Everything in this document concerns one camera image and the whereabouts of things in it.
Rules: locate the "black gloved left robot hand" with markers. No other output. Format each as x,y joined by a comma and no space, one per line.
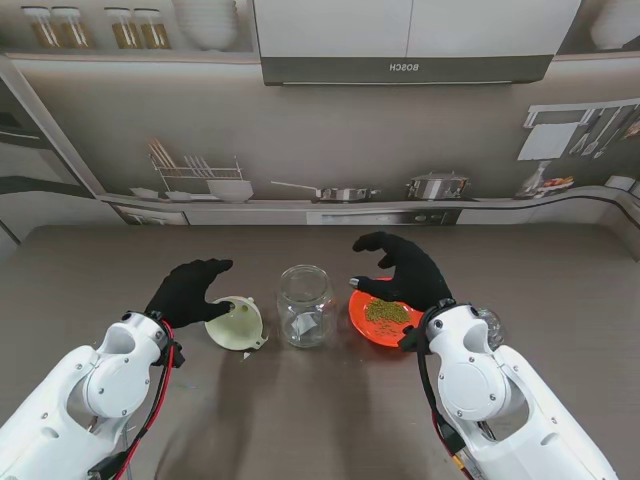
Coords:
187,295

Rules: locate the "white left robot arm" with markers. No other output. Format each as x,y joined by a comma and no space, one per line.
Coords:
115,380

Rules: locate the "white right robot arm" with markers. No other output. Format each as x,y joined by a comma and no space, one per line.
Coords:
465,385

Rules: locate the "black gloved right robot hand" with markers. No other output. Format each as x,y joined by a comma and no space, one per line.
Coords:
415,275

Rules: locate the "orange plastic bowl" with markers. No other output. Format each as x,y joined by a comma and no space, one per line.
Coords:
362,320

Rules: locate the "white Bosch dishwasher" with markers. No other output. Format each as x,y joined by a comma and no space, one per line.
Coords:
320,150

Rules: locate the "green mung beans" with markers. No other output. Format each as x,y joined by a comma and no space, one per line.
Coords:
387,312

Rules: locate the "cream plastic funnel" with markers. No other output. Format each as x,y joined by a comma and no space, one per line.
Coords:
235,330

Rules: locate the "clear glass jar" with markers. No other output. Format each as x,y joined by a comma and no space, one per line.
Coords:
306,300

